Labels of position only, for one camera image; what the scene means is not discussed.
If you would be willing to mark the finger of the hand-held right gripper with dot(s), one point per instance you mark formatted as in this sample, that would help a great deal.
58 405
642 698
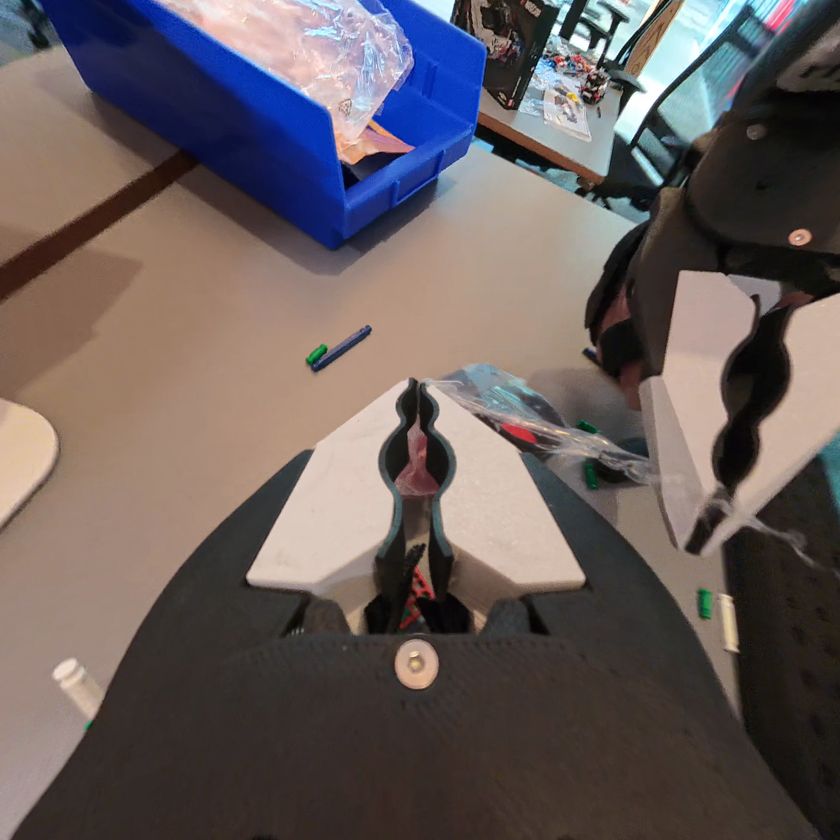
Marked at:
814 380
695 328

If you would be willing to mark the multicoloured toy frame assembly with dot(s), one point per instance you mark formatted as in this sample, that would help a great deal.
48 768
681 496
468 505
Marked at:
75 686

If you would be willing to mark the short white rod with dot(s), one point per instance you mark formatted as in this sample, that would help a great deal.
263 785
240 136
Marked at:
727 620

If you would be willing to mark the plastic bag of red wheels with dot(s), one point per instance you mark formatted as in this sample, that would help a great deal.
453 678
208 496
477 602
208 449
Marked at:
518 407

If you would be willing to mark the blue plastic bin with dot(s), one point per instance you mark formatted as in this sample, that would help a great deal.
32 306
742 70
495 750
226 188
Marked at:
229 131

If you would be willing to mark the thick blue rod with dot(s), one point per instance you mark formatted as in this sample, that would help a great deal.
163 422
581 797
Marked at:
344 346

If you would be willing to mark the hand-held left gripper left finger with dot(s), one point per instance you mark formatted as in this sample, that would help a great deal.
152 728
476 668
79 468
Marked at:
315 525

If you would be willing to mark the white tray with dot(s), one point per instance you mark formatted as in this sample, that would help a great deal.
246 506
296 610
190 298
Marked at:
23 459

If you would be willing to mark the black perforated foam strip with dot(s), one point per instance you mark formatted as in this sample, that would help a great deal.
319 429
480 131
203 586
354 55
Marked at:
787 623

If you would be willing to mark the person's right hand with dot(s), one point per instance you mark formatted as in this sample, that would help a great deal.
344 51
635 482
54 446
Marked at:
633 387

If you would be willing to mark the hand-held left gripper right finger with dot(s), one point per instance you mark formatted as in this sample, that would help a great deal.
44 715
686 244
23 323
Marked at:
512 525

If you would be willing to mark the printed leaflet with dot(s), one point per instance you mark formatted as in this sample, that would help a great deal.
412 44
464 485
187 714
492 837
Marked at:
568 115

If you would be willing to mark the black printed toy box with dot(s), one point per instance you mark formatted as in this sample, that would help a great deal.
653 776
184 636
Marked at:
505 46

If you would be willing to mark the clear plastic bag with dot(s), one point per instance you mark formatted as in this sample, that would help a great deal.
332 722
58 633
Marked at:
295 46

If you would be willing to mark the short green rod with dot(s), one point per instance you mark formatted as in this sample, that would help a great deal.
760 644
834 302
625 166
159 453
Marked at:
592 474
704 604
587 426
316 354

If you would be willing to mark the black office chair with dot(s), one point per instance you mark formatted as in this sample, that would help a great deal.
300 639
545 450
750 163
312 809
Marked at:
669 98

